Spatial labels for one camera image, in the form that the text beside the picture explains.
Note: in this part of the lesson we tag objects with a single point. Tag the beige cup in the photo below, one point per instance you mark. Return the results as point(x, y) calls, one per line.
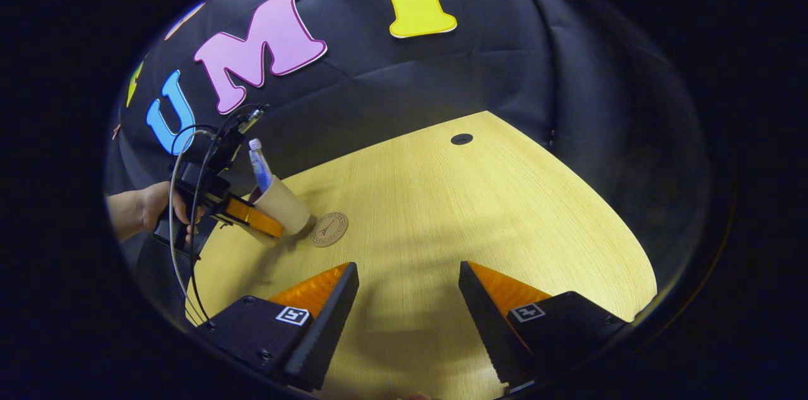
point(284, 204)

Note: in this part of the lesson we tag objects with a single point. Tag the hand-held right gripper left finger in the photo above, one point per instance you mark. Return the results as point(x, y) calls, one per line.
point(328, 324)

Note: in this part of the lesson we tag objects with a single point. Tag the round brown coaster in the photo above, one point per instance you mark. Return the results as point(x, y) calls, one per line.
point(329, 229)

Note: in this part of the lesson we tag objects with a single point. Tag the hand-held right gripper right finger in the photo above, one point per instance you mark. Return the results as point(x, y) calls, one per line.
point(486, 318)

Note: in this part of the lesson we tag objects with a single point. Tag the white toothpaste tube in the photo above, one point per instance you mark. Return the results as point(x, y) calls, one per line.
point(260, 166)

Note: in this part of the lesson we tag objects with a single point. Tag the black backdrop cloth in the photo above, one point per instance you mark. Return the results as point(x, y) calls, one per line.
point(473, 72)

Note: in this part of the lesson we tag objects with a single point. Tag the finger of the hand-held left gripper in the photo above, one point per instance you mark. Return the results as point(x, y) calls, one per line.
point(252, 217)

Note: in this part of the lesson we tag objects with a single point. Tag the wooden desktop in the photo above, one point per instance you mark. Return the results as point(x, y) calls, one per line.
point(473, 211)

